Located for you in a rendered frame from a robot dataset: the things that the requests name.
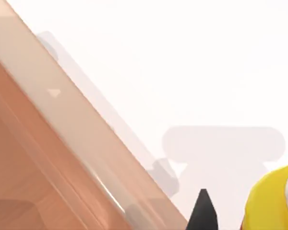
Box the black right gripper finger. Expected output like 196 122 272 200
186 188 219 230

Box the yellow and white bottle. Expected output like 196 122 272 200
240 163 288 230

